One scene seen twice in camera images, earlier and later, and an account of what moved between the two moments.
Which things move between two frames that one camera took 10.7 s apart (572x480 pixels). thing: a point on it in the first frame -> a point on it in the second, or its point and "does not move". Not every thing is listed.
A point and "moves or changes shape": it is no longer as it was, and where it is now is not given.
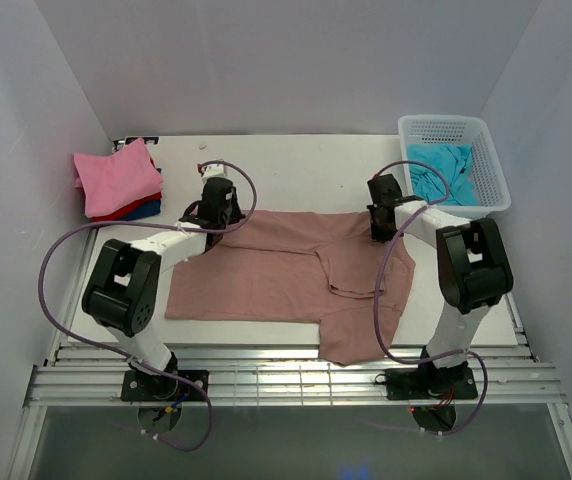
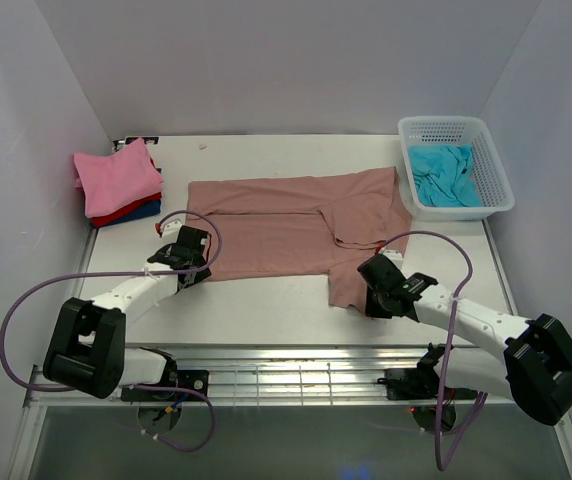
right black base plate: x=454 y=382 does not move
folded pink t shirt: x=111 y=183 does not move
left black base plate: x=138 y=385 does not move
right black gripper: x=378 y=235 -> x=372 y=310
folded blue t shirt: x=148 y=208 does not move
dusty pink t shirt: x=299 y=266 moves or changes shape
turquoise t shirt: x=454 y=162 does not move
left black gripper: x=237 y=215 -> x=203 y=273
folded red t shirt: x=114 y=216 does not move
